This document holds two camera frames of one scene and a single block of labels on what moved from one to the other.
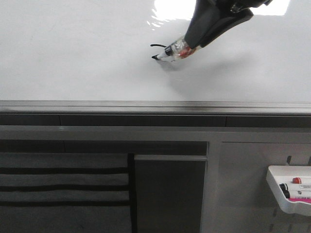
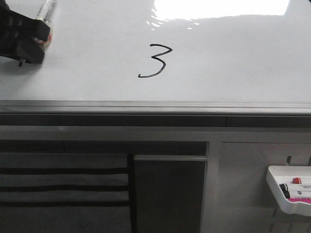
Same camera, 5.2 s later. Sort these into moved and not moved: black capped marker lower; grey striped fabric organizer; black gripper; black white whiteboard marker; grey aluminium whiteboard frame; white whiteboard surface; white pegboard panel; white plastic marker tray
Moved: black gripper; black white whiteboard marker
Not moved: grey striped fabric organizer; grey aluminium whiteboard frame; white whiteboard surface; white plastic marker tray; white pegboard panel; black capped marker lower
